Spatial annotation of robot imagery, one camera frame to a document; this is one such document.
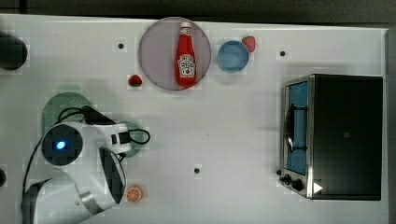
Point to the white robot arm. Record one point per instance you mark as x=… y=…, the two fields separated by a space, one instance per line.
x=88 y=178

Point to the red plush ketchup bottle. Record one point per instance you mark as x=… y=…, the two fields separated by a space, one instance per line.
x=185 y=63

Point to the blue bowl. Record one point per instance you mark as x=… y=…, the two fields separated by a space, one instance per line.
x=233 y=56

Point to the small red strawberry toy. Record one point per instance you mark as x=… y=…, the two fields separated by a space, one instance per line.
x=135 y=81

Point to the red strawberry behind bowl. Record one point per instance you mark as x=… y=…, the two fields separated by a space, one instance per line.
x=249 y=42

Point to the orange slice toy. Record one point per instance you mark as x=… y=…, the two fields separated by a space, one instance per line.
x=134 y=194

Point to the silver toaster oven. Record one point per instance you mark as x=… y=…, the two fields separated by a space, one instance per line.
x=332 y=137

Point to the green colander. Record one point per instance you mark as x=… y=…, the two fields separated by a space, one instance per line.
x=67 y=99

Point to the black round container top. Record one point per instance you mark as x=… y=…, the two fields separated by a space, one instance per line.
x=13 y=52

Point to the black round container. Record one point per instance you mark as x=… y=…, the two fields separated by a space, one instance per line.
x=3 y=178
x=13 y=52

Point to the black round container bottom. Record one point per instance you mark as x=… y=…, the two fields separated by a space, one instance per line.
x=3 y=178

